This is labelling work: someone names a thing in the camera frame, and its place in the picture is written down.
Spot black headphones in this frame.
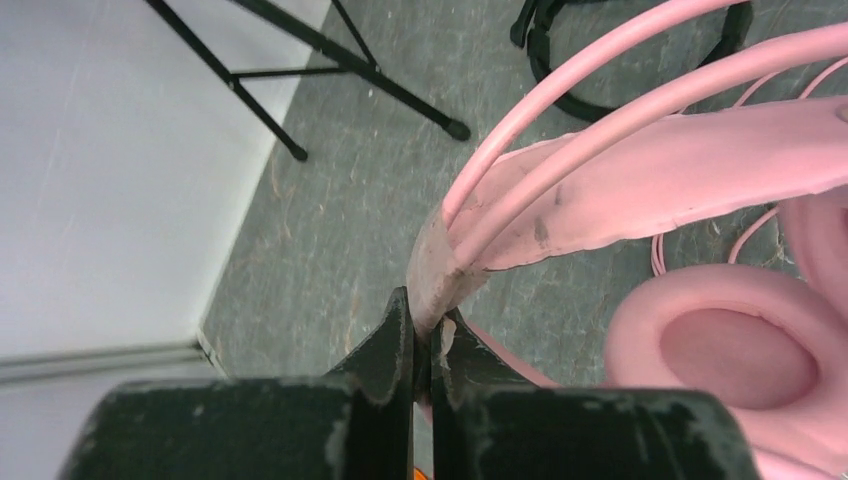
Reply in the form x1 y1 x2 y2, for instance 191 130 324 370
509 1 754 123

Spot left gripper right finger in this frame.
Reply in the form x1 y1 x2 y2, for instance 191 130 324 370
430 311 758 479

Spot pink headphones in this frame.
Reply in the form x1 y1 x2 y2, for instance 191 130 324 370
406 1 847 479

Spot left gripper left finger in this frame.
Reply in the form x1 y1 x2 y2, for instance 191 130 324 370
60 287 414 479

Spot black music stand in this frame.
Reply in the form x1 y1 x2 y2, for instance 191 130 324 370
144 0 473 163

